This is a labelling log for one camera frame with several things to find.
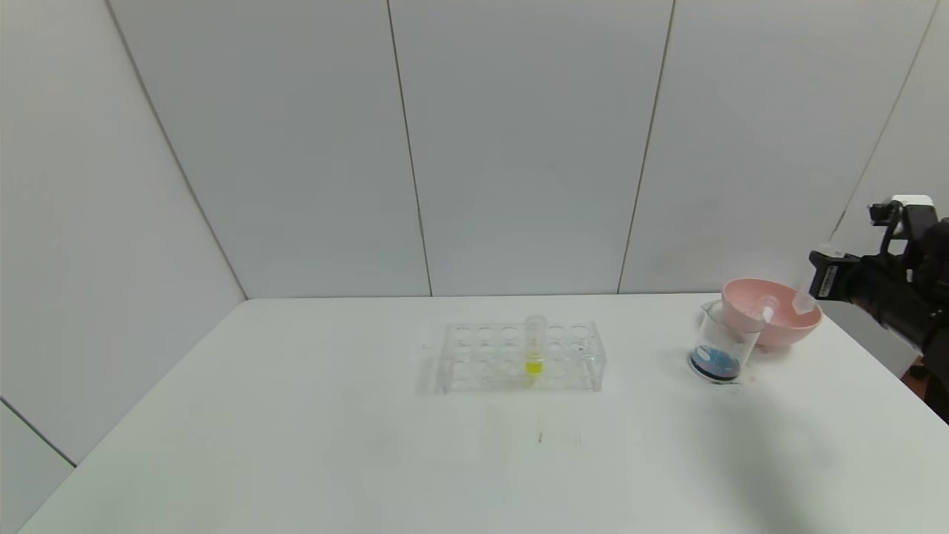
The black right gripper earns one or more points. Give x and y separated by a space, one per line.
828 277

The test tube with blue pigment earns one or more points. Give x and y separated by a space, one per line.
803 300

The test tube with yellow pigment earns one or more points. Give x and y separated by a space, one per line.
535 356

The clear plastic test tube rack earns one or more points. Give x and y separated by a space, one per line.
489 356

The pink bowl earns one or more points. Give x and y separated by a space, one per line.
771 322

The clear glass beaker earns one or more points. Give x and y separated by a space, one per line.
723 348

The dark object beside table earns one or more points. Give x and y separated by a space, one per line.
938 397

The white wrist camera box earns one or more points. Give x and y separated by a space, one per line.
908 211

